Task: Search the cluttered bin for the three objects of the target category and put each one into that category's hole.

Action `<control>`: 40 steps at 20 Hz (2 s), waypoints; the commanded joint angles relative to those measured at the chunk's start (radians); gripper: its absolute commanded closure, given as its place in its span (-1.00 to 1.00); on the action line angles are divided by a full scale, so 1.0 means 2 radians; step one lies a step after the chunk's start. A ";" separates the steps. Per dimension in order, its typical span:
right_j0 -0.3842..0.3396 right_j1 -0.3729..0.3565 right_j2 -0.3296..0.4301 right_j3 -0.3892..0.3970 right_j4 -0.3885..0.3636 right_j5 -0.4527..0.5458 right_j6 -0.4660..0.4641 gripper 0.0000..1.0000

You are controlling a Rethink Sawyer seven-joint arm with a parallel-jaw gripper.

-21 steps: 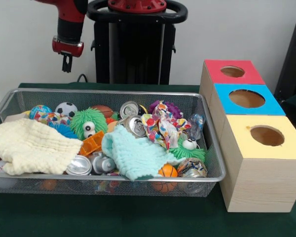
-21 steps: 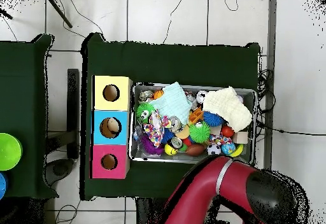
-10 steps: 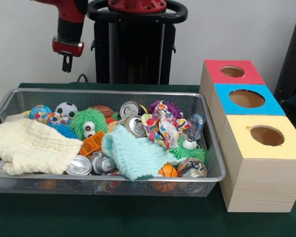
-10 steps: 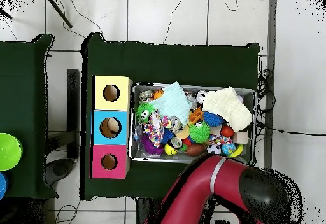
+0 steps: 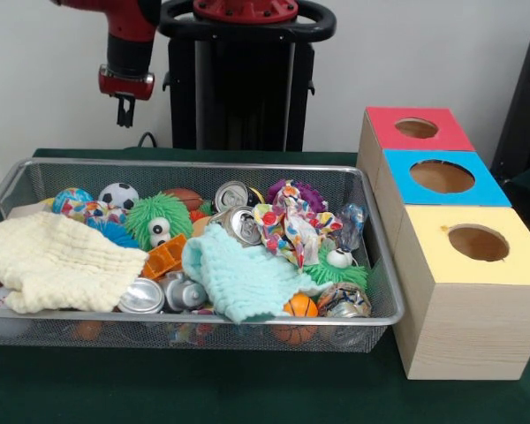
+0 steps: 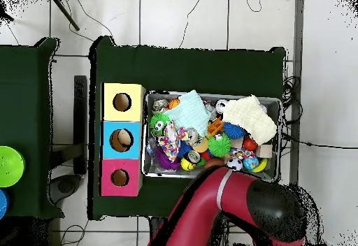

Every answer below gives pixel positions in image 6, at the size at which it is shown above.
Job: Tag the blue bowl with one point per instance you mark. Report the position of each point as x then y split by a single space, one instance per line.
2 204

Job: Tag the green spiky googly-eyed ball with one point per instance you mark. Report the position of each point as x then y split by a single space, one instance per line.
156 123
221 146

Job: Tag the wooden box with three holes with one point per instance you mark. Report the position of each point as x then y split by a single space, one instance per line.
134 95

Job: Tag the mint knitted cloth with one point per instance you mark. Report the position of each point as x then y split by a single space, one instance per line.
190 114

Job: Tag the grey round stand base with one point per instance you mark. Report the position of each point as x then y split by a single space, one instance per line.
65 186

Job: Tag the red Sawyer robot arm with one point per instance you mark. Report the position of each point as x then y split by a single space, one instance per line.
201 207

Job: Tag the black upright stand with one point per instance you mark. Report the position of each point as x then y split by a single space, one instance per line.
80 103

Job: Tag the blue spiky ball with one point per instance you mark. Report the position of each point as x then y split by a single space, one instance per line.
232 130

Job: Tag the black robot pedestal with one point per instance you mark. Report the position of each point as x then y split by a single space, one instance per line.
156 226

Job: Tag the dark green side tablecloth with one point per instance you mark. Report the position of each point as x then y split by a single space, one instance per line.
28 61

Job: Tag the clear mesh bin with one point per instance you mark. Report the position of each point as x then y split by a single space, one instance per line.
156 172

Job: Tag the purple spiky ball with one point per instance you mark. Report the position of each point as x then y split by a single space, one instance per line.
163 160

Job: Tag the small soccer ball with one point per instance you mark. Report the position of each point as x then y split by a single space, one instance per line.
234 163

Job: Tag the silver drink can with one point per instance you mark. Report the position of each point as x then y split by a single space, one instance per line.
193 136

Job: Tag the small brown football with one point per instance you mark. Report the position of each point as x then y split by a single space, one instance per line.
214 162

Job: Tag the green bowl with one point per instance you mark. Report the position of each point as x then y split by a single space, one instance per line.
9 166

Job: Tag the colourful dotted cloth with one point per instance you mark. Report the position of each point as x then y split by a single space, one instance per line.
170 141

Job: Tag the cream knitted cloth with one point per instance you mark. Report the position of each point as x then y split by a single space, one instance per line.
251 117

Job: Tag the black tripod leg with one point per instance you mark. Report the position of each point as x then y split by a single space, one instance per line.
5 16
65 13

